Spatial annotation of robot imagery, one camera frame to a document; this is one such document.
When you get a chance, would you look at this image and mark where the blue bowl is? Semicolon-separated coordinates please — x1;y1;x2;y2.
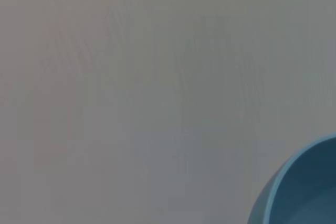
246;133;336;224

